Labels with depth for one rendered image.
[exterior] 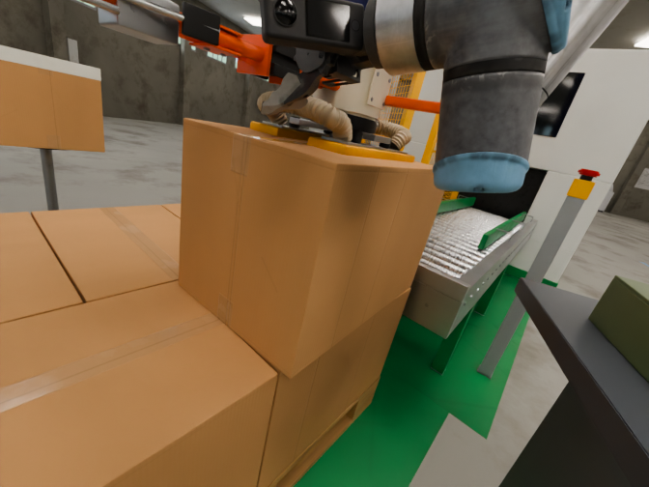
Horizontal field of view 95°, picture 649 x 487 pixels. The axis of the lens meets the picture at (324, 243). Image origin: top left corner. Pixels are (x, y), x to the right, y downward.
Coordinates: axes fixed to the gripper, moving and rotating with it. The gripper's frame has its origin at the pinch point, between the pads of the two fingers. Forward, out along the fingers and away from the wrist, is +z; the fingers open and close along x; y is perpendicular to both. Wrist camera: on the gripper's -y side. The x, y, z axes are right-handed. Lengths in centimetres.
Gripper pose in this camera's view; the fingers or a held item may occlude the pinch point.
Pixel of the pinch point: (255, 57)
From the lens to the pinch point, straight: 52.7
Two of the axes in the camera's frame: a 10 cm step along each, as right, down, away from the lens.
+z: -8.1, -1.7, 5.6
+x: 0.3, -9.7, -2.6
